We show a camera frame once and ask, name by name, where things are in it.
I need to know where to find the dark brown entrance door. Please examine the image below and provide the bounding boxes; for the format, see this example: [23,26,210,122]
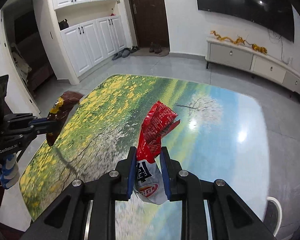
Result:
[129,0,170,48]

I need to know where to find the red snack wrapper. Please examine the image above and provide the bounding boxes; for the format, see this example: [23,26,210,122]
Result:
[134,101,180,205]

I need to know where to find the grey slippers pair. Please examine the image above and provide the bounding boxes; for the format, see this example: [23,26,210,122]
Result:
[112,46,140,61]

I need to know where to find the white round trash bin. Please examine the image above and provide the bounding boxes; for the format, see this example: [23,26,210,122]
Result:
[263,196,283,237]

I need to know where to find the wall mounted black television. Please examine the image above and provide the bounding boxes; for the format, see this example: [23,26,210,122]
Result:
[197,0,295,42]

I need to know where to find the golden dragon ornament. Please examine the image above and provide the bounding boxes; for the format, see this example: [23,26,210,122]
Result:
[210,30,250,45]

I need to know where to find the brown shoes on doormat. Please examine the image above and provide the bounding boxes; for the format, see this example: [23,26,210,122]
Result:
[149,42,162,54]

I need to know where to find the white shoe cabinet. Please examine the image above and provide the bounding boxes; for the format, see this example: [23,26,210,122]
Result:
[52,0,132,80]

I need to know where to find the left blue gloved hand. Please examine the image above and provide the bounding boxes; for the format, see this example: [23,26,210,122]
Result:
[0,153,20,190]

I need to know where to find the white TV cabinet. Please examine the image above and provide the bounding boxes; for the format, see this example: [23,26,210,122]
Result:
[205,37,300,95]

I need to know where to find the golden tiger ornament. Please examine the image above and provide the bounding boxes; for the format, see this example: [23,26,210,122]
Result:
[251,43,268,55]

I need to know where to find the brown chip bag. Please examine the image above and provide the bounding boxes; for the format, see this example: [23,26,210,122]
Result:
[46,91,84,146]

